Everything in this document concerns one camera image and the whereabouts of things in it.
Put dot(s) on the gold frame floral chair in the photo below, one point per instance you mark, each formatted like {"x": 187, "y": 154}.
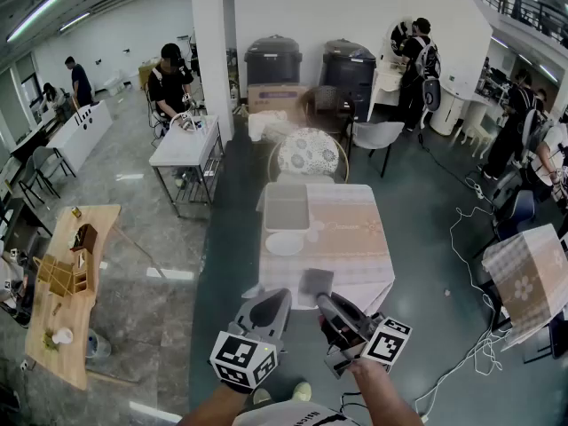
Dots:
{"x": 308, "y": 149}

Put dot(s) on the chequered floral tablecloth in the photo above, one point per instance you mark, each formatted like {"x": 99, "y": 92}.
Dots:
{"x": 528, "y": 278}

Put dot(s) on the person's white shirt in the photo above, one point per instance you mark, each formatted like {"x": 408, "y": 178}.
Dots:
{"x": 288, "y": 415}

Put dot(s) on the light wooden desk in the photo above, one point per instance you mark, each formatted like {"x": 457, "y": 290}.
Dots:
{"x": 75, "y": 322}

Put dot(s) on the blue chair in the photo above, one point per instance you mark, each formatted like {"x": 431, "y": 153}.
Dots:
{"x": 517, "y": 211}

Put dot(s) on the person's pale shoe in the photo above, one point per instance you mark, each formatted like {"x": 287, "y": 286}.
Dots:
{"x": 302, "y": 391}
{"x": 261, "y": 396}

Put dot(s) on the grey plastic chair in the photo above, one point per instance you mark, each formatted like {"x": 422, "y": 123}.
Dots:
{"x": 377, "y": 133}

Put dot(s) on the pink patterned tablecloth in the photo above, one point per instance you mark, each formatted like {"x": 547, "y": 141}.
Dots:
{"x": 350, "y": 238}

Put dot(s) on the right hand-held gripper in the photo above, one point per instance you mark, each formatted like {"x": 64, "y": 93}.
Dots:
{"x": 386, "y": 344}

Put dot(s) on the brown wooden box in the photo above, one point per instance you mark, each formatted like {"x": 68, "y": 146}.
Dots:
{"x": 85, "y": 236}

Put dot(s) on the white cabinet with black dots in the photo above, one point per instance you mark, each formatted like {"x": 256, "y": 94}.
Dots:
{"x": 80, "y": 131}

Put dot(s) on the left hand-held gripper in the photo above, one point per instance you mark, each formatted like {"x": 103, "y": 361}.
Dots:
{"x": 242, "y": 357}

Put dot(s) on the person's left forearm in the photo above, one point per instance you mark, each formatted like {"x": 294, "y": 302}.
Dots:
{"x": 213, "y": 408}

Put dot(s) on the person's right forearm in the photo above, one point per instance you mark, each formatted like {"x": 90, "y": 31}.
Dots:
{"x": 381, "y": 393}

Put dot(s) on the white power strip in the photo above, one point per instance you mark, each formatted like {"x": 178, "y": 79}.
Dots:
{"x": 477, "y": 189}

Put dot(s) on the grey rectangular tray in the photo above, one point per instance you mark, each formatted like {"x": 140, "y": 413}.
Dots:
{"x": 286, "y": 209}

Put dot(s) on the white stool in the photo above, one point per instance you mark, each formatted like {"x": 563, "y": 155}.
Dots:
{"x": 481, "y": 136}

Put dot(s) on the clear water bottle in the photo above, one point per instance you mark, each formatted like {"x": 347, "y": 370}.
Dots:
{"x": 100, "y": 344}

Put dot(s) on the black balcony railing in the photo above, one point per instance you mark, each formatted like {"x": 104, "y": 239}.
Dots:
{"x": 528, "y": 7}

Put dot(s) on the ceiling light strip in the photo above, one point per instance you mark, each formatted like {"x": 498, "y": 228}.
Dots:
{"x": 37, "y": 12}
{"x": 74, "y": 21}

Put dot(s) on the white crumpled cloth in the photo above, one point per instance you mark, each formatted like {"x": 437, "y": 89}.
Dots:
{"x": 268, "y": 124}

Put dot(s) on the white round cabinet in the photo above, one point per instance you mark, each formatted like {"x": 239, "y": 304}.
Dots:
{"x": 452, "y": 111}

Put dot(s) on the white cup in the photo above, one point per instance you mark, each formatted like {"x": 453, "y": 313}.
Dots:
{"x": 63, "y": 335}

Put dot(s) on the brown wicker chair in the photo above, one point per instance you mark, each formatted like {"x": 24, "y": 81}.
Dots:
{"x": 328, "y": 102}

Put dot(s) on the white vanity table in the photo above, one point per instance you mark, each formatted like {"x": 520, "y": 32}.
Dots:
{"x": 384, "y": 82}

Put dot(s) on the cardboard box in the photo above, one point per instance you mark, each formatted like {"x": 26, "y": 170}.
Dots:
{"x": 275, "y": 99}

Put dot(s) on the white metal-legged table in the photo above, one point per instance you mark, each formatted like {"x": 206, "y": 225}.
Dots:
{"x": 186, "y": 144}

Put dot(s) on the white round plate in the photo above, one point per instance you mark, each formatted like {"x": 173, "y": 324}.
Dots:
{"x": 284, "y": 243}

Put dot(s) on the light wooden organizer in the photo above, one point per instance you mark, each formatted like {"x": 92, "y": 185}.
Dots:
{"x": 62, "y": 275}

